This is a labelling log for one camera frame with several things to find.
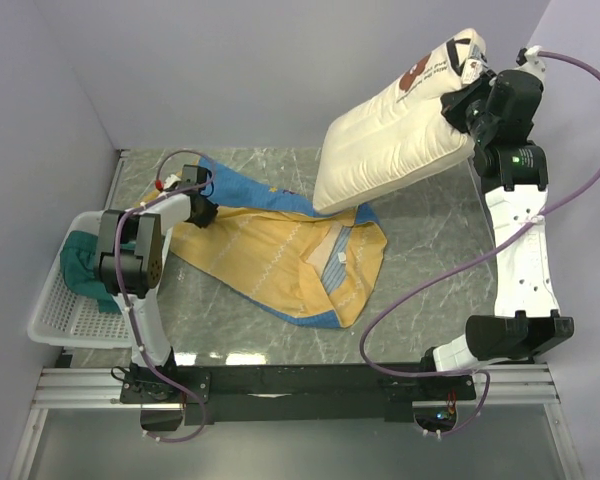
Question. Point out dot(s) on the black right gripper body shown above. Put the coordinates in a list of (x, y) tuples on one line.
[(466, 110)]

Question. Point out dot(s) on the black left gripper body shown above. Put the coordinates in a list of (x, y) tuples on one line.
[(209, 212)]

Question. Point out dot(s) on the cream pillow with bear print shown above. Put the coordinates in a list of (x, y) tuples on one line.
[(399, 136)]

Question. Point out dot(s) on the blue and yellow pillowcase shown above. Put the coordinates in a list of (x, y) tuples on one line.
[(270, 246)]

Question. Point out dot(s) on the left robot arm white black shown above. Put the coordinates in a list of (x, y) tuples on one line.
[(129, 257)]

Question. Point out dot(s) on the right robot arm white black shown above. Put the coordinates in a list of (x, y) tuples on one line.
[(526, 320)]

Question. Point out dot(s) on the green cloth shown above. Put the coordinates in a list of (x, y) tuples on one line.
[(76, 265)]

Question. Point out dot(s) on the black base beam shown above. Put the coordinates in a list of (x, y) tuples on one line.
[(246, 393)]

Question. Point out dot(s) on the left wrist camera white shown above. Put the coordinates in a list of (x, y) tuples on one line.
[(172, 182)]

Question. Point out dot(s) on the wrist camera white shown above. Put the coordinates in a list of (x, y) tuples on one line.
[(528, 60), (172, 182)]

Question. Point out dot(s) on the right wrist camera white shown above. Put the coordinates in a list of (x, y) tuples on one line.
[(528, 60)]

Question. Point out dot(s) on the aluminium rail frame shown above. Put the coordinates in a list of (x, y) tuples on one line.
[(95, 389)]

